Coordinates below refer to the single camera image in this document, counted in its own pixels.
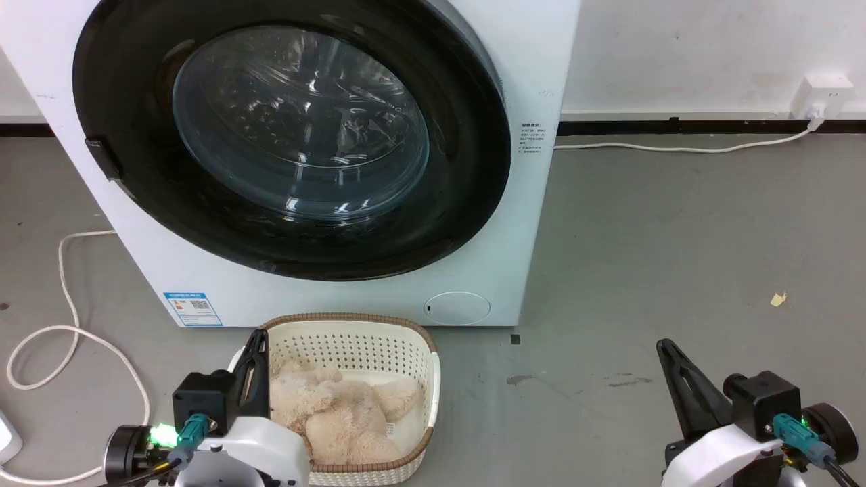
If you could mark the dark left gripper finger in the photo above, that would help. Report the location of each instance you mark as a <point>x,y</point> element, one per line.
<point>261,385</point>
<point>244,385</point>

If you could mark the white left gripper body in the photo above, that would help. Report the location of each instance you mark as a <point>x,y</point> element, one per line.
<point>264,453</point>

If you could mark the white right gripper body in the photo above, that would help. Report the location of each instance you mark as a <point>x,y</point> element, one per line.
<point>724,456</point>

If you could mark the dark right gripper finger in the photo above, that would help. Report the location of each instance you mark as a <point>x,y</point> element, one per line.
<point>683,392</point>
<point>710,402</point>

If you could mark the white front-load washing machine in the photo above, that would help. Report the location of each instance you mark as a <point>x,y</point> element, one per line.
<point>541,216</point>

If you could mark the round black glass washer door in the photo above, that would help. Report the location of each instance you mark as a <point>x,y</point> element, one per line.
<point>467,196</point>

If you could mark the beige plush toy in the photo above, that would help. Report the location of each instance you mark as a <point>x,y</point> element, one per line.
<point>338,419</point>

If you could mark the blue energy label sticker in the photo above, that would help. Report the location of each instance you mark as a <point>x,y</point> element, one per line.
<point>193,309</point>

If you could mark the white perforated laundry basket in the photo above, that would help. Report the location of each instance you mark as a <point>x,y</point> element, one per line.
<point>352,341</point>

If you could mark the yellow paper scrap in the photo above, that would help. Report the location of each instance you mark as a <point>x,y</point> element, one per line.
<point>779,299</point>

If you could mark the oval white filter cover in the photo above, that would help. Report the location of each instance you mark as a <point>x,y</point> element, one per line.
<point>457,308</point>

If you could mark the white rounded device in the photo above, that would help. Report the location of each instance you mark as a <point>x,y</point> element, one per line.
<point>7,439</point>

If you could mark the small white text sticker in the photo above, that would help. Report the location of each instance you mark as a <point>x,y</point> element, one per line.
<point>533,138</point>

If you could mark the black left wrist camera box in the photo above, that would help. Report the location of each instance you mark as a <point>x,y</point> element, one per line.
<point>203,396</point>

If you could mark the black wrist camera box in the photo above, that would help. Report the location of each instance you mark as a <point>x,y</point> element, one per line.
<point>761,402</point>
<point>203,396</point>

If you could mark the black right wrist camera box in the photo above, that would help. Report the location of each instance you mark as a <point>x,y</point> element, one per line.
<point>761,402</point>

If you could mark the white wall socket box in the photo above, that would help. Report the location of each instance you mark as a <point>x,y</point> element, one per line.
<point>822,91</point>

